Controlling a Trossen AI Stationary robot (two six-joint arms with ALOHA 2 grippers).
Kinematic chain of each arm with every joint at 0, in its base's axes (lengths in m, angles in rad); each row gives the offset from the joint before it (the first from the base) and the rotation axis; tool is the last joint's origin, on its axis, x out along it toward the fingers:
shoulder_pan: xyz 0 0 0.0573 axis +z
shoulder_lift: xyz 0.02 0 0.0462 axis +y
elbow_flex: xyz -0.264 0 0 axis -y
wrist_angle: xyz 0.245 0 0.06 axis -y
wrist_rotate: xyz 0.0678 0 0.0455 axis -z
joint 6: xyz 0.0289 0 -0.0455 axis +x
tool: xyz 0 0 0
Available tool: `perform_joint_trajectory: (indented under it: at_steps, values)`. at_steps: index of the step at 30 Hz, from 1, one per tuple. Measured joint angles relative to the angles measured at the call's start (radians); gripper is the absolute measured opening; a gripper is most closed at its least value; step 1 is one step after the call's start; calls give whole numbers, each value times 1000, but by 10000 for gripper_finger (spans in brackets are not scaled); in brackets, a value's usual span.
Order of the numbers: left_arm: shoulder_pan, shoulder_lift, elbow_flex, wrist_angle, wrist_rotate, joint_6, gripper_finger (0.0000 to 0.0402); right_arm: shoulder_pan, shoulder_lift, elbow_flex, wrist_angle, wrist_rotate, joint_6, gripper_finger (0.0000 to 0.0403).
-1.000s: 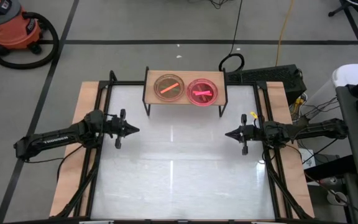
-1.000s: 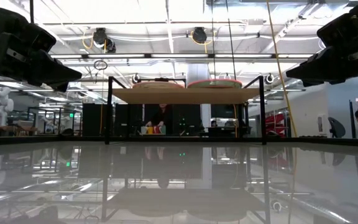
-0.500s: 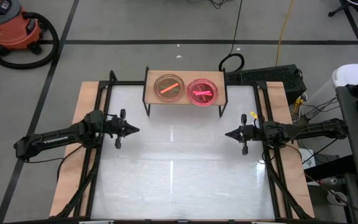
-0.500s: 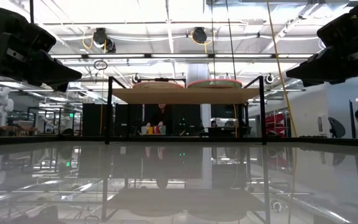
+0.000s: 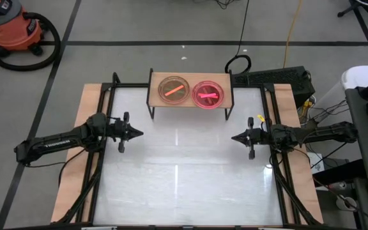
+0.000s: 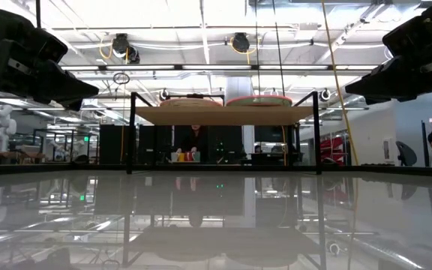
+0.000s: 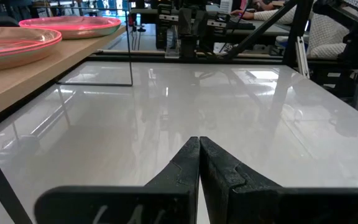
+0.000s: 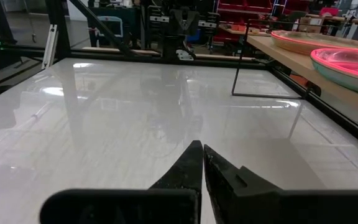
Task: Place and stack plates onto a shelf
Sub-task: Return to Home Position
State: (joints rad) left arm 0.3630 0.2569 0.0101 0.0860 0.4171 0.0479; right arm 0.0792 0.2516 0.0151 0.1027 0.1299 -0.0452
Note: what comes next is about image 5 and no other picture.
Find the orange shop vacuum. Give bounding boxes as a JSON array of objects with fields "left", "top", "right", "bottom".
[{"left": 0, "top": 0, "right": 44, "bottom": 52}]

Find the white bin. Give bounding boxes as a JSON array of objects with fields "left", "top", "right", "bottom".
[{"left": 311, "top": 65, "right": 368, "bottom": 141}]

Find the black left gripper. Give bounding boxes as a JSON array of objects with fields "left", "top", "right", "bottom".
[{"left": 107, "top": 111, "right": 144, "bottom": 153}]

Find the black computer case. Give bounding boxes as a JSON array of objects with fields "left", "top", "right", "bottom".
[{"left": 233, "top": 66, "right": 316, "bottom": 108}]

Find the black chair base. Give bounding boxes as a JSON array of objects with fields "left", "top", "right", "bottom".
[{"left": 336, "top": 0, "right": 368, "bottom": 26}]

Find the orange translucent plastic plate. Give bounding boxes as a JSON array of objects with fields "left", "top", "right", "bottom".
[{"left": 157, "top": 75, "right": 191, "bottom": 104}]

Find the wooden shelf with black legs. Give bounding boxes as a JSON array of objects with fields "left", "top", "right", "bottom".
[{"left": 146, "top": 67, "right": 235, "bottom": 121}]

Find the long black cable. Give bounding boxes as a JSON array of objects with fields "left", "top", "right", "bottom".
[{"left": 224, "top": 0, "right": 252, "bottom": 75}]

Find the plywood base board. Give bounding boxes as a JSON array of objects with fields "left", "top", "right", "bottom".
[{"left": 50, "top": 82, "right": 325, "bottom": 224}]

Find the black aluminium table frame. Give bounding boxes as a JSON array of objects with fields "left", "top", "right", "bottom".
[{"left": 54, "top": 72, "right": 324, "bottom": 228}]

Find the red translucent plastic plate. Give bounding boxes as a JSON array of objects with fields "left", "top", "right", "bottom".
[{"left": 192, "top": 80, "right": 226, "bottom": 111}]

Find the white paper label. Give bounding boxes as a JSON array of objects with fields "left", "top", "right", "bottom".
[{"left": 308, "top": 152, "right": 326, "bottom": 175}]

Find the long yellow cable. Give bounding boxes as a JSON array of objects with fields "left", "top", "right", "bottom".
[{"left": 282, "top": 0, "right": 303, "bottom": 68}]

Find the black vacuum hose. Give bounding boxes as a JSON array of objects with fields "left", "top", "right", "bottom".
[{"left": 0, "top": 11, "right": 62, "bottom": 72}]

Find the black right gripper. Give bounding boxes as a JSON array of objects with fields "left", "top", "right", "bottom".
[{"left": 231, "top": 116, "right": 273, "bottom": 160}]

